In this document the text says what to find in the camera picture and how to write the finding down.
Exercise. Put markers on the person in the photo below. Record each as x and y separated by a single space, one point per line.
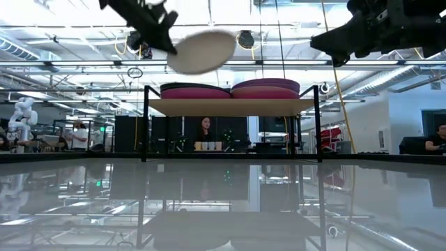
80 137
205 130
437 139

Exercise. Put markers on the white humanoid robot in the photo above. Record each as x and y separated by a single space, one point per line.
22 115

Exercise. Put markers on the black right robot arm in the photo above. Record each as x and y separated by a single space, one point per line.
435 31

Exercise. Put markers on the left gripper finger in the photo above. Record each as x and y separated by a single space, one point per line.
139 21
167 21

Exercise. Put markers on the wooden shelf with black legs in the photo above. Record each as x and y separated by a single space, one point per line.
230 106

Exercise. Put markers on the purple round plate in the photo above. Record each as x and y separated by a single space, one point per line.
266 81
296 87

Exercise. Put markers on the red cart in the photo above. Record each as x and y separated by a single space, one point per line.
331 137

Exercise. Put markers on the dark grey round plate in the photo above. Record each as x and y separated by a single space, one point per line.
165 90
188 84

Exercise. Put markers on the beige round plate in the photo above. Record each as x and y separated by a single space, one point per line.
202 52

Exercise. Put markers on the magenta round plate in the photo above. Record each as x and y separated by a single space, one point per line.
195 94

